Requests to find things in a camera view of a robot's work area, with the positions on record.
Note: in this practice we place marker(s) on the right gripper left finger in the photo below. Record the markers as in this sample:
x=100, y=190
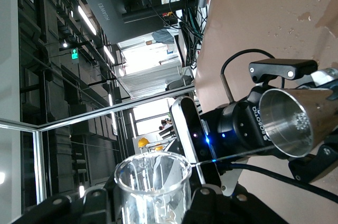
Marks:
x=60, y=208

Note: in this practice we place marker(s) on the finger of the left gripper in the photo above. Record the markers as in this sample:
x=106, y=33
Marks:
x=317, y=166

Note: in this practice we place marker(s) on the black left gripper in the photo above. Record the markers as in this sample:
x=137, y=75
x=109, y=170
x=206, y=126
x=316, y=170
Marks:
x=235, y=123

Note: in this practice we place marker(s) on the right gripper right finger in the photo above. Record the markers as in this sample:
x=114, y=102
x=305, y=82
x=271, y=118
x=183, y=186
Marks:
x=227, y=210

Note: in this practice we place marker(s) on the steel double cone jigger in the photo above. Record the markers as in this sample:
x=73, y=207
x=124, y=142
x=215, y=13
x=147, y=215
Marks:
x=280, y=118

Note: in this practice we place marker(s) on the clear glass measuring beaker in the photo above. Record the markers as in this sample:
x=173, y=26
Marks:
x=150, y=195

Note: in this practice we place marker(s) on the yellow hard hat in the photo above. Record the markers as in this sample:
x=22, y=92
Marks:
x=144, y=142
x=159, y=148

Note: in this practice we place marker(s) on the green exit sign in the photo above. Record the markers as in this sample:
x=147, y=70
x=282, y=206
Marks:
x=74, y=55

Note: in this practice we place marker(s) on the ceiling light strip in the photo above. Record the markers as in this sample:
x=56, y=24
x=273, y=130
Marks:
x=109, y=54
x=87, y=20

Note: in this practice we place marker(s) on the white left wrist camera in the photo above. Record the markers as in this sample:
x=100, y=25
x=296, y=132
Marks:
x=185, y=121

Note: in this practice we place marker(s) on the aluminium cell frame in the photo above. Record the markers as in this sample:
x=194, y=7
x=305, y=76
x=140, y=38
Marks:
x=105, y=109

